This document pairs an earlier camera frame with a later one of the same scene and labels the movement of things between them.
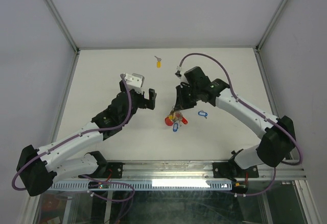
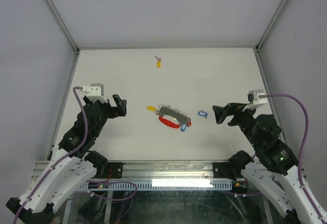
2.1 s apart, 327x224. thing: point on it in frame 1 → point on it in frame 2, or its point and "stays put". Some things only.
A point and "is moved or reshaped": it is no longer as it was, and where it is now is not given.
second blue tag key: x=202 y=113 stays put
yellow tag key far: x=158 y=62 stays put
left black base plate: x=107 y=170 stays put
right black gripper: x=181 y=104 → x=220 y=112
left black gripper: x=145 y=102 → x=120 y=109
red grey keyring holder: x=175 y=117 is moved or reshaped
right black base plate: x=232 y=170 stays put
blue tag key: x=175 y=127 → x=183 y=127
